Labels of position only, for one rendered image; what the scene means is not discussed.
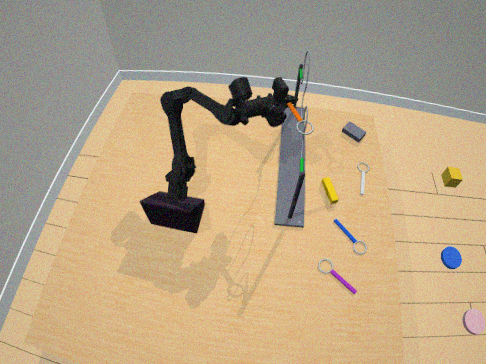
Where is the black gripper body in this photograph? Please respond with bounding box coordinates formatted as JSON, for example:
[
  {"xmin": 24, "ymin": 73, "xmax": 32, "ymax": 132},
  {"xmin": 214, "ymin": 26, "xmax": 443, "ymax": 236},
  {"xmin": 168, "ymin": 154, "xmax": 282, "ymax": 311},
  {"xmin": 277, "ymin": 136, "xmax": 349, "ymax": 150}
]
[{"xmin": 256, "ymin": 77, "xmax": 289, "ymax": 128}]

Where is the purple handle with grey ring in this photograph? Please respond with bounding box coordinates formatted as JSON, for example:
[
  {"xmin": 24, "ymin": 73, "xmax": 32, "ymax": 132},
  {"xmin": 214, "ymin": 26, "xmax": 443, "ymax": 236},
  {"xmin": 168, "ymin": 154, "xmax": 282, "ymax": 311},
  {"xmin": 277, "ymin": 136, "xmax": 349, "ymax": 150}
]
[{"xmin": 318, "ymin": 258, "xmax": 357, "ymax": 294}]

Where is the orange handle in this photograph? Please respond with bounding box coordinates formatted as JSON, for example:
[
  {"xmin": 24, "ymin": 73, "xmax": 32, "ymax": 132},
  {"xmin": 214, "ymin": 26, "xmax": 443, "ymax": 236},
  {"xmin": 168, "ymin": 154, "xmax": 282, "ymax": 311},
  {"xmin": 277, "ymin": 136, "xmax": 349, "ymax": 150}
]
[{"xmin": 287, "ymin": 102, "xmax": 314, "ymax": 135}]

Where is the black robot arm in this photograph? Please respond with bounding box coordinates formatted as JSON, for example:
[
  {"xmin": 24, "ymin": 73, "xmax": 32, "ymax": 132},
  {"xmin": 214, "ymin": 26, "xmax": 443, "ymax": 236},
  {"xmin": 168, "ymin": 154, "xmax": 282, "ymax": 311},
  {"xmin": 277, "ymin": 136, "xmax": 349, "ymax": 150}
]
[{"xmin": 160, "ymin": 78, "xmax": 286, "ymax": 201}]

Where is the grey wire loop with straight handle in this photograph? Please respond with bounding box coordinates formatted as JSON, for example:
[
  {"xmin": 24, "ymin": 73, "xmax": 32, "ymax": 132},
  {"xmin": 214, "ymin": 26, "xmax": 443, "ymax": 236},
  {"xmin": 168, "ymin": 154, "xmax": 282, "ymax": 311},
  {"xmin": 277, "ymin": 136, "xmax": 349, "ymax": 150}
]
[{"xmin": 357, "ymin": 161, "xmax": 370, "ymax": 195}]

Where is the yellow rectangular block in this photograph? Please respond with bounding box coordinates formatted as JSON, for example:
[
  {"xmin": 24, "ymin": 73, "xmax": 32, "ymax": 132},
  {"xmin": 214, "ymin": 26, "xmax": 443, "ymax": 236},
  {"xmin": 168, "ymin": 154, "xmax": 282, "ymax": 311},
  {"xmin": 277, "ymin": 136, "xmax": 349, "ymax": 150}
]
[{"xmin": 322, "ymin": 177, "xmax": 339, "ymax": 205}]

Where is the blue handle with grey loop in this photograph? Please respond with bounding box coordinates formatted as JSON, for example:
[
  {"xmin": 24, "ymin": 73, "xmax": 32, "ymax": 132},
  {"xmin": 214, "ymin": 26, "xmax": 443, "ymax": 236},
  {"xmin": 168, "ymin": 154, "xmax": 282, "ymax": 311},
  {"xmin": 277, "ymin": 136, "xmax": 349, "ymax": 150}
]
[{"xmin": 334, "ymin": 218, "xmax": 367, "ymax": 254}]

